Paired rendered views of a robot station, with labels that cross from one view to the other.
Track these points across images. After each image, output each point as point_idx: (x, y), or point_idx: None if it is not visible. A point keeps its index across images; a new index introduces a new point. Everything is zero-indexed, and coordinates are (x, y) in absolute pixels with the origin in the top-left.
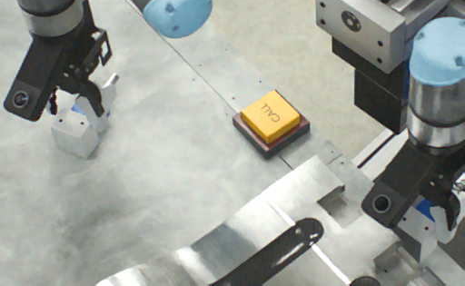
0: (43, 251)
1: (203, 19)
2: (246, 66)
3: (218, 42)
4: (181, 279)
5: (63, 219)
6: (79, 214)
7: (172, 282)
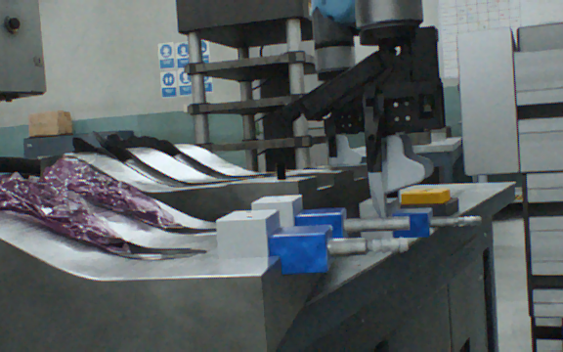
0: None
1: (345, 5)
2: (470, 204)
3: (477, 199)
4: (216, 165)
5: None
6: None
7: (209, 161)
